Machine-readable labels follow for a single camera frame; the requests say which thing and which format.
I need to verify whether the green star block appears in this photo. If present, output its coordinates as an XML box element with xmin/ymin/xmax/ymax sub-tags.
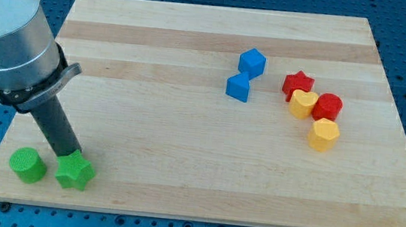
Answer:
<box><xmin>54</xmin><ymin>150</ymin><xmax>95</xmax><ymax>191</ymax></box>

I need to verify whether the red star block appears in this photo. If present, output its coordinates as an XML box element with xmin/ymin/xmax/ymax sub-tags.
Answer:
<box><xmin>282</xmin><ymin>70</ymin><xmax>314</xmax><ymax>102</ymax></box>

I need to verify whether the blue triangle block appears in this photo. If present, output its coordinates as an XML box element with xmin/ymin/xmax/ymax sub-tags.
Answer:
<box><xmin>226</xmin><ymin>72</ymin><xmax>250</xmax><ymax>103</ymax></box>

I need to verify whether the wooden board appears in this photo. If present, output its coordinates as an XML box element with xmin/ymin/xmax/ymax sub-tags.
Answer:
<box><xmin>0</xmin><ymin>0</ymin><xmax>406</xmax><ymax>227</ymax></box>

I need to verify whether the blue cube block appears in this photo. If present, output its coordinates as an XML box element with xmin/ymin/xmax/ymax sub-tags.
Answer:
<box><xmin>238</xmin><ymin>49</ymin><xmax>266</xmax><ymax>80</ymax></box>

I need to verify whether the yellow heart block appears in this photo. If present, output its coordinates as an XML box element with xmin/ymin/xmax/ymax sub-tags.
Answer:
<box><xmin>289</xmin><ymin>89</ymin><xmax>319</xmax><ymax>120</ymax></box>

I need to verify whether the yellow hexagon block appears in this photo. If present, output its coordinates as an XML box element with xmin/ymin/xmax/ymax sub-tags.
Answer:
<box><xmin>307</xmin><ymin>118</ymin><xmax>340</xmax><ymax>153</ymax></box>

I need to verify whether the red cylinder block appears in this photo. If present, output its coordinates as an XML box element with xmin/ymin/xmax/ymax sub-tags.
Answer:
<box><xmin>311</xmin><ymin>92</ymin><xmax>343</xmax><ymax>121</ymax></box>

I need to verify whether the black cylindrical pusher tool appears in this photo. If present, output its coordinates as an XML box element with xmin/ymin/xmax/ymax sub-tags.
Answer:
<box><xmin>31</xmin><ymin>96</ymin><xmax>82</xmax><ymax>156</ymax></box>

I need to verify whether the green cylinder block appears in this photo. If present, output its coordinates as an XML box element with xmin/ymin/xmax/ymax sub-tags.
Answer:
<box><xmin>9</xmin><ymin>147</ymin><xmax>47</xmax><ymax>184</ymax></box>

